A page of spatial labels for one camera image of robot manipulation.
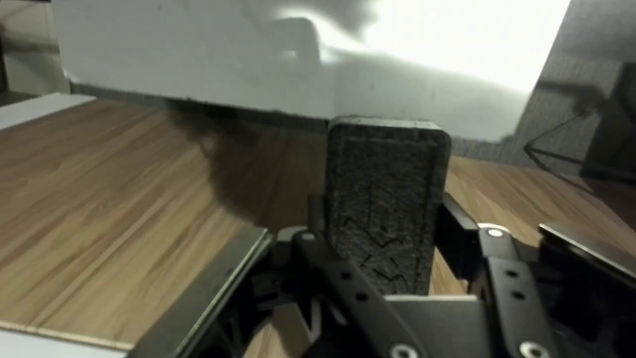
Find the small white board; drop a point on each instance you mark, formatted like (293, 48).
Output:
(468, 66)

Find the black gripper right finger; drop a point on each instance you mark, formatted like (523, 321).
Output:
(587, 249)

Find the large white writing board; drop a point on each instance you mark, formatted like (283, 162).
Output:
(18, 341)

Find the dark grey felt duster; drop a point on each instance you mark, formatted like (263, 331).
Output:
(384, 187)

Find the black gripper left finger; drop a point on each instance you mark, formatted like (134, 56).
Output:
(181, 327)

